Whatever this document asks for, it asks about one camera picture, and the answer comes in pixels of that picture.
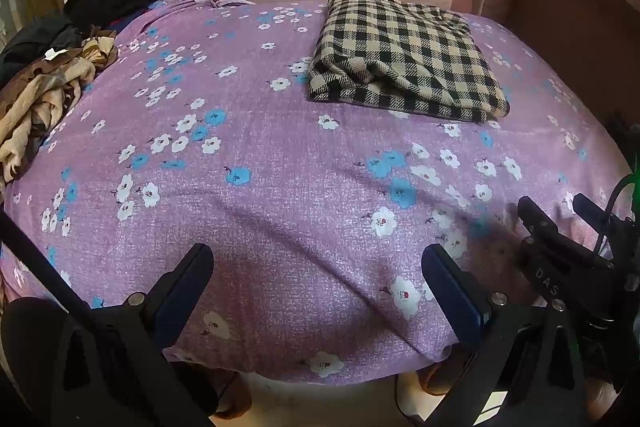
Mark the black beige checked garment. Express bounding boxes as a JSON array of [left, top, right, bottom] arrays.
[[307, 0, 511, 125]]

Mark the tan brown patterned garment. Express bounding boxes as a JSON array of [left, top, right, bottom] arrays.
[[0, 36, 119, 194]]

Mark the black cable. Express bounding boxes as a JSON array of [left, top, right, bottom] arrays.
[[0, 209, 211, 427]]

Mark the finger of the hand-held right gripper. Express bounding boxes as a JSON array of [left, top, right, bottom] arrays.
[[572, 193, 619, 233], [517, 196, 614, 269]]

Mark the blue garment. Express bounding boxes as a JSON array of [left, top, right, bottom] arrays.
[[107, 9, 151, 30]]

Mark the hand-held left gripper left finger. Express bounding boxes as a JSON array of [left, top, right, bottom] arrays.
[[52, 243, 217, 427]]

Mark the dark grey garment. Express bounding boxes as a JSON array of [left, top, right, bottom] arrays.
[[0, 14, 83, 78]]

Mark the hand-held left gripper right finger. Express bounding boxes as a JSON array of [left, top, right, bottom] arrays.
[[421, 243, 587, 427]]

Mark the purple floral bedsheet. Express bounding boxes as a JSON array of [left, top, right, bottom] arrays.
[[0, 0, 636, 379]]

